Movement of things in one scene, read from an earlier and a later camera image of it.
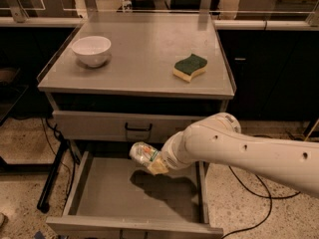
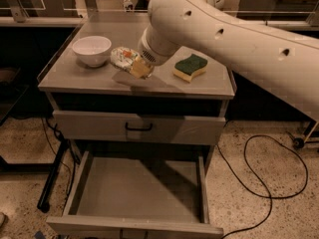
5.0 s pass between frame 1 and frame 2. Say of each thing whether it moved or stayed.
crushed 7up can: moved
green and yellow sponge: stayed
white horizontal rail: stayed
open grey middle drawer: stayed
